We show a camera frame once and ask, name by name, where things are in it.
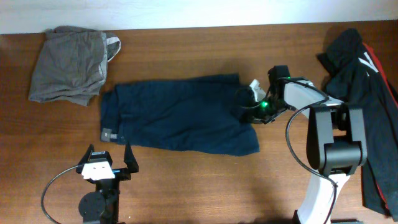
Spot left black cable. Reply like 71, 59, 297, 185
40, 164, 84, 224

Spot grey folded garment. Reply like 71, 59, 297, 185
28, 26, 121, 106

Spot black cable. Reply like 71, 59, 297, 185
40, 164, 84, 224
233, 77, 339, 224

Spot navy blue shorts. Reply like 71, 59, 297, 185
100, 73, 259, 156

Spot right black cable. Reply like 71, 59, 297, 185
233, 77, 339, 224

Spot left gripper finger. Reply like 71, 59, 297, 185
78, 144, 94, 165
124, 142, 139, 173

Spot black garment with red trim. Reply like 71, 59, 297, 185
317, 28, 397, 221

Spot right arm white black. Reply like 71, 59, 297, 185
247, 65, 368, 224

